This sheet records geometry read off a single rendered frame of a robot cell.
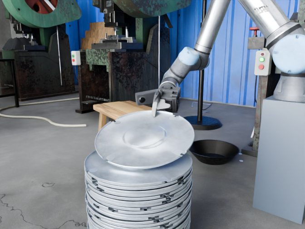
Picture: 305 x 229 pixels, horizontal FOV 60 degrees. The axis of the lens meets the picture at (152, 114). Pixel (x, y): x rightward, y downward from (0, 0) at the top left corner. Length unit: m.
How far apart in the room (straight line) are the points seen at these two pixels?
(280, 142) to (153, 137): 0.51
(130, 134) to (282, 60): 0.52
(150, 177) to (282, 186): 0.63
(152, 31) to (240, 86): 1.20
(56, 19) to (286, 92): 3.28
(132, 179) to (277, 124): 0.62
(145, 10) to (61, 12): 1.79
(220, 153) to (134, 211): 1.13
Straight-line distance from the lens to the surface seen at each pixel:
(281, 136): 1.07
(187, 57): 1.06
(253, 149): 1.75
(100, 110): 1.43
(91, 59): 2.70
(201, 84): 2.29
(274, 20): 0.95
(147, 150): 0.72
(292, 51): 0.91
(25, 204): 1.28
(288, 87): 1.06
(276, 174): 1.13
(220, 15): 1.16
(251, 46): 1.71
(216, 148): 1.73
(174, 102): 0.94
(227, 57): 3.24
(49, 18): 3.84
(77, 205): 1.20
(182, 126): 0.81
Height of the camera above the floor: 0.62
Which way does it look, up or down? 13 degrees down
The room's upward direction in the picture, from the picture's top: straight up
